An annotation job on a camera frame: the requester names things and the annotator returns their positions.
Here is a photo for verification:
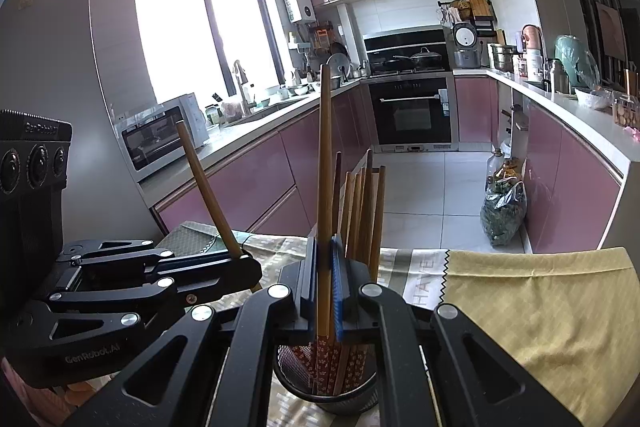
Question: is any patterned beige tablecloth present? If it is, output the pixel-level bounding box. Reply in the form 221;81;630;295
164;220;640;427

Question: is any pink thermos jug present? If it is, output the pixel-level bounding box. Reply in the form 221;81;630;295
521;24;544;83

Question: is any black mesh utensil cup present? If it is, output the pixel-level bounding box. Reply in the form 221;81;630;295
273;343;378;416

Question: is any white wall water heater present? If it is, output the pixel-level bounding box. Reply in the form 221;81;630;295
284;0;317;24

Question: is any pink sleeved left forearm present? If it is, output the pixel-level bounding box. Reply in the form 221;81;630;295
1;358;115;426

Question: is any white microwave oven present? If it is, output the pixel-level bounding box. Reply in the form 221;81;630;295
114;93;209;182

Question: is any black built-in oven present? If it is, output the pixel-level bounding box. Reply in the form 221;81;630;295
368;72;459;153

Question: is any oil bottle on floor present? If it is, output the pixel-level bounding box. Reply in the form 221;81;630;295
485;148;506;191

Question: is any plastic bag of greens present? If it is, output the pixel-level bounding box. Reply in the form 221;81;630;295
480;176;527;247

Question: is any kitchen faucet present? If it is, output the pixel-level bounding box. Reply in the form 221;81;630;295
233;60;250;116

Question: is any wooden chopstick short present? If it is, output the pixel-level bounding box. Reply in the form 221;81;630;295
176;120;262;293

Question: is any black wok on stove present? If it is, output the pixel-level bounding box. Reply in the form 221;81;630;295
394;46;445;70

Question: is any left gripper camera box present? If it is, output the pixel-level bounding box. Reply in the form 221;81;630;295
1;109;73;312

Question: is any teal food cover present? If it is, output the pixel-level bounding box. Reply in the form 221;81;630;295
555;35;601;91

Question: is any steel stock pot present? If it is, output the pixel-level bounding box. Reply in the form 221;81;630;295
487;43;520;72

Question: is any white rice cooker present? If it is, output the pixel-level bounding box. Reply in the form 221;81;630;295
452;22;480;68

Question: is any wooden chopstick lone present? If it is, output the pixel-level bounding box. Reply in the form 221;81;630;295
331;150;342;236

